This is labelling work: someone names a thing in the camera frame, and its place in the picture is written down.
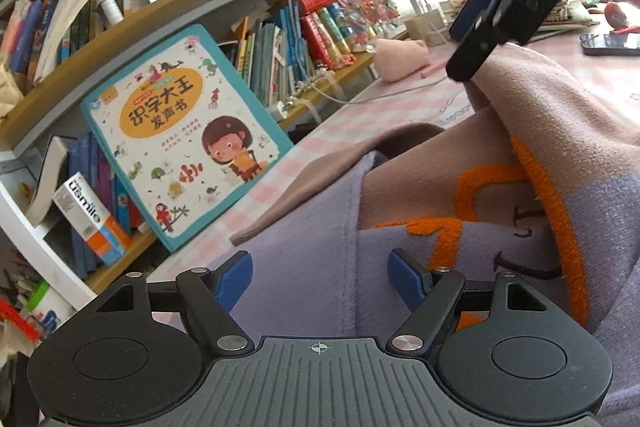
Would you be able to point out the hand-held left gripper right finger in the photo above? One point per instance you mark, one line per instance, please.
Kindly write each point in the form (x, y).
(404, 276)

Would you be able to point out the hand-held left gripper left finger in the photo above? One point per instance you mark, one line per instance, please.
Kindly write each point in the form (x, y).
(232, 281)

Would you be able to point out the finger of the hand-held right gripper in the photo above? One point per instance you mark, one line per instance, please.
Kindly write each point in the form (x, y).
(475, 7)
(472, 54)

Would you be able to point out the purple brown fleece garment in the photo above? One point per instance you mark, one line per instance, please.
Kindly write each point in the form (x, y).
(475, 217)

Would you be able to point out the pink plush toy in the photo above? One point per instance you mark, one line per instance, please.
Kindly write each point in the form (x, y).
(400, 59)

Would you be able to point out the colourful toy bundle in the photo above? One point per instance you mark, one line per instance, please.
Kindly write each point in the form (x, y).
(370, 14)

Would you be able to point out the black smartphone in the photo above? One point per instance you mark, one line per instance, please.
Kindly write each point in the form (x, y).
(612, 43)

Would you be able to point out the white orange toothpaste box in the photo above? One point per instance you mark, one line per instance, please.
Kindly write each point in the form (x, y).
(92, 219)

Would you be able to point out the pink checked tablecloth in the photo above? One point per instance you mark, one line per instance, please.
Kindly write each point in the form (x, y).
(320, 147)

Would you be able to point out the thick red books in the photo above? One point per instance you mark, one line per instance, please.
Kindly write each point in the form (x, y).
(320, 14)

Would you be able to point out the children's picture book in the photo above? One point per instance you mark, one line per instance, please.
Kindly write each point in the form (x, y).
(180, 132)

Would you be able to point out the stack of blue purple books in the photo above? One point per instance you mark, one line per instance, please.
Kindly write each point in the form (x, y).
(95, 162)

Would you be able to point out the row of books middle shelf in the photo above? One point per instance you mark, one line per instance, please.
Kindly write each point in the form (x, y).
(290, 22)

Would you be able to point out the thick white-paged book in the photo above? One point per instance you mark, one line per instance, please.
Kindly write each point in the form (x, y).
(47, 179)

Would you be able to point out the wooden bookshelf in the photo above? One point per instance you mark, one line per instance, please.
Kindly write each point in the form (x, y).
(165, 14)

